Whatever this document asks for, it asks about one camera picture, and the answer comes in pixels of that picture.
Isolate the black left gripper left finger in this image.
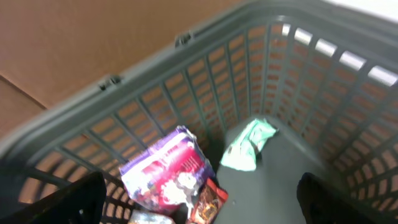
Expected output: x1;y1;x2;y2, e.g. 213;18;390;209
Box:
1;172;106;224

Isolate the brown orange chocolate bar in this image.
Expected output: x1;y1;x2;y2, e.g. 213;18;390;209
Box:
185;178;229;224

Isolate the mint green wipes pack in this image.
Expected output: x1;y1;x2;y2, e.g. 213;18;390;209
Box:
220;119;278;172

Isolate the purple pantyliner pack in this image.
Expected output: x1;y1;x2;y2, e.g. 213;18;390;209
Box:
119;126;215;215

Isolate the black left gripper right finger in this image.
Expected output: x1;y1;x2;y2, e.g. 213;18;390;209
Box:
297;172;397;224

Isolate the grey plastic basket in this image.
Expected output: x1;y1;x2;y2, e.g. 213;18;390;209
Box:
1;1;397;223

